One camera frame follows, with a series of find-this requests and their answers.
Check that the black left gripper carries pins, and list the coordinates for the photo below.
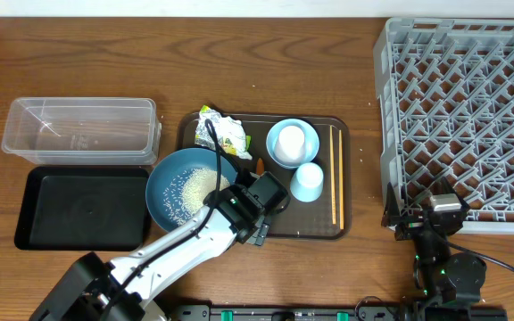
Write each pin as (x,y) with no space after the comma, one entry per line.
(265,222)

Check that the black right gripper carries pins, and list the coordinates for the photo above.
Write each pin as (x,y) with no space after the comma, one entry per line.
(410,224)

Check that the light blue plastic cup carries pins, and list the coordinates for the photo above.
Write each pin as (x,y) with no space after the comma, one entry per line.
(307,182)

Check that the white rice pile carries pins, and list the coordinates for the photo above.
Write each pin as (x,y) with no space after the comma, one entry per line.
(186,193)

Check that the dark blue bowl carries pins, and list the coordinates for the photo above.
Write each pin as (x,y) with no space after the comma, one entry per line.
(168,168)

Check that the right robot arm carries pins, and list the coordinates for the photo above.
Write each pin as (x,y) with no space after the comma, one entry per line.
(451,282)

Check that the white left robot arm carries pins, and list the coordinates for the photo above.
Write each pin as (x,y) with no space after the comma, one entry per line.
(122,288)

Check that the grey dishwasher rack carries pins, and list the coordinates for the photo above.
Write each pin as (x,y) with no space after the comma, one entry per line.
(446,93)

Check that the black waste tray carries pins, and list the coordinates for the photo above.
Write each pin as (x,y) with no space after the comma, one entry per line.
(83,209)

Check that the orange carrot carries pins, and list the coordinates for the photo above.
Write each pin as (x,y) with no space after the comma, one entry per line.
(259,167)

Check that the left wooden chopstick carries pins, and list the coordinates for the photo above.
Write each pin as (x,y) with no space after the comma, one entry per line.
(332,175)

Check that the wooden chopstick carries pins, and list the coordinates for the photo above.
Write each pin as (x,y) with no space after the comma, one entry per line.
(341,180)
(332,175)

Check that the brown serving tray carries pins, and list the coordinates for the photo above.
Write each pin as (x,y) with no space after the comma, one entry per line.
(306,220)

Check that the light blue small bowl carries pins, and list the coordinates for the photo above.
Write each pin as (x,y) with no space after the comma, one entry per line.
(311,140)

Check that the crumpled foil snack wrapper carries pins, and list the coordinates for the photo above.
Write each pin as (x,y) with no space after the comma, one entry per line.
(230,133)

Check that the right wooden chopstick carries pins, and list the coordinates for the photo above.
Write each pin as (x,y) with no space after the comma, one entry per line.
(341,180)

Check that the clear plastic bin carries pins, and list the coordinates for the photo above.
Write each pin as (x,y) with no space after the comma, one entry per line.
(83,130)

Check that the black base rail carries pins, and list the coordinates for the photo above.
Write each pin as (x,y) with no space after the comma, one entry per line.
(363,312)

